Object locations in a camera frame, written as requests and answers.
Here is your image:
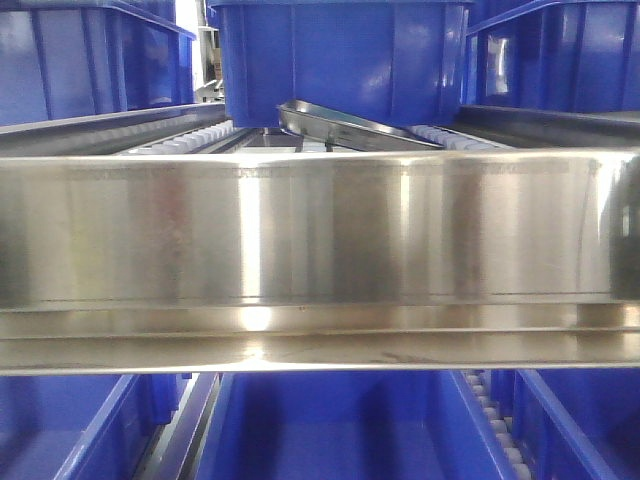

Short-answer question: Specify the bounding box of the blue bin upper left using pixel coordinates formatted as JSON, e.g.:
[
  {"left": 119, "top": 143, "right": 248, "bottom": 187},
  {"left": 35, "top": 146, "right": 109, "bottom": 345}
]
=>
[{"left": 1, "top": 1, "right": 195, "bottom": 125}]

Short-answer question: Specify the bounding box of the metal divider rail left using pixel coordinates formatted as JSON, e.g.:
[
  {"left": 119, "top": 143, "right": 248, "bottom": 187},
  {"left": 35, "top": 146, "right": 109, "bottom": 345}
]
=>
[{"left": 134, "top": 373, "right": 220, "bottom": 479}]

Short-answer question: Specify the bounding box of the blue bin lower middle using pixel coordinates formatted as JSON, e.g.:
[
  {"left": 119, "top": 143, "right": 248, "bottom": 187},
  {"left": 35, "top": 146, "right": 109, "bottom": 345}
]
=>
[{"left": 196, "top": 370, "right": 516, "bottom": 479}]

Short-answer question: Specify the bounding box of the blue bin lower right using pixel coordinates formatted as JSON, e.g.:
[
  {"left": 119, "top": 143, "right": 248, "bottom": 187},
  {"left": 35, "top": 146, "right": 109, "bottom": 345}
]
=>
[{"left": 488, "top": 368, "right": 639, "bottom": 479}]

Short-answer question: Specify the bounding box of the white roller track upper left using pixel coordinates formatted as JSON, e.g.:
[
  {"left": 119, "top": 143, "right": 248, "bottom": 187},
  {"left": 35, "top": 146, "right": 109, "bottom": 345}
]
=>
[{"left": 122, "top": 120, "right": 237, "bottom": 155}]

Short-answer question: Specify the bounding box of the white roller track upper right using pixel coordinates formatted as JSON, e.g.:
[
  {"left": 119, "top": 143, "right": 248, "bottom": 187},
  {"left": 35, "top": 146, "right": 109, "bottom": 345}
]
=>
[{"left": 408, "top": 125, "right": 510, "bottom": 150}]

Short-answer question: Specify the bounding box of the stainless steel shelf front rail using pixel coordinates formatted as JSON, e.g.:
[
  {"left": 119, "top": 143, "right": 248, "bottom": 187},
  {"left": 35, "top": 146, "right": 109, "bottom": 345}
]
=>
[{"left": 1, "top": 149, "right": 639, "bottom": 375}]

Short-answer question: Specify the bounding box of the blue bin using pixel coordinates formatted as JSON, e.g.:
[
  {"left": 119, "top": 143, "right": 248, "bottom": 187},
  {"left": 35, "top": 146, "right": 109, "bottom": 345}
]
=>
[
  {"left": 462, "top": 1, "right": 639, "bottom": 113},
  {"left": 196, "top": 370, "right": 516, "bottom": 479},
  {"left": 488, "top": 368, "right": 639, "bottom": 479},
  {"left": 1, "top": 373, "right": 191, "bottom": 479},
  {"left": 207, "top": 1, "right": 470, "bottom": 127},
  {"left": 1, "top": 1, "right": 195, "bottom": 125}
]

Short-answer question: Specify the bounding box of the blue bin lower left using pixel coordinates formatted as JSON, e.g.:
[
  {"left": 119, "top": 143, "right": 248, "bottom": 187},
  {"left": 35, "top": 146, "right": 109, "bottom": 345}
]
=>
[{"left": 1, "top": 373, "right": 191, "bottom": 479}]

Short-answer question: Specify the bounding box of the tilted steel guide rail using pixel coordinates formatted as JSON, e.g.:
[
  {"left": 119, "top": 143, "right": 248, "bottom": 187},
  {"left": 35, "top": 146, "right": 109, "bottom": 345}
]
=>
[{"left": 278, "top": 99, "right": 444, "bottom": 152}]

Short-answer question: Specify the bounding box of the white roller track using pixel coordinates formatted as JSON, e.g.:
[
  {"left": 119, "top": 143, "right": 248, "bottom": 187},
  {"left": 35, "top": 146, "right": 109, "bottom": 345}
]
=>
[
  {"left": 463, "top": 370, "right": 533, "bottom": 480},
  {"left": 122, "top": 120, "right": 237, "bottom": 155},
  {"left": 408, "top": 125, "right": 510, "bottom": 150}
]

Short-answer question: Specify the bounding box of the blue bin upper middle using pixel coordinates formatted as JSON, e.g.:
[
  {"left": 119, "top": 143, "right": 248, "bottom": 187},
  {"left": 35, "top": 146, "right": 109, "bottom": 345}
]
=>
[{"left": 207, "top": 1, "right": 470, "bottom": 127}]

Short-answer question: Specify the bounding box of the blue bin upper right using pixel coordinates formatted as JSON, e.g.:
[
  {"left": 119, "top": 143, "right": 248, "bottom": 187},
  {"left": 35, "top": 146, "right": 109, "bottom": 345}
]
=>
[{"left": 462, "top": 1, "right": 639, "bottom": 113}]

